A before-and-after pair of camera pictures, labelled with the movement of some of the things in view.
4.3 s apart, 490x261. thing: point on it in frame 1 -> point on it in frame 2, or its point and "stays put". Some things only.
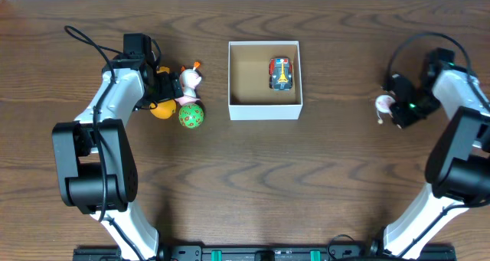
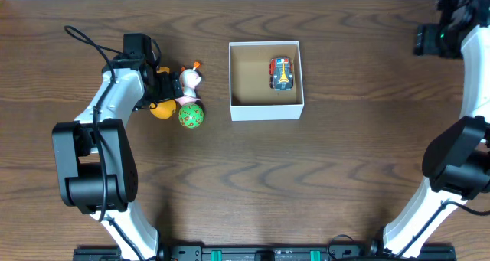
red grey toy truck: [280, 74] stays put
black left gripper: [168, 86] stays put
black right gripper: [402, 118] -> [427, 40]
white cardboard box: [250, 97] stays put
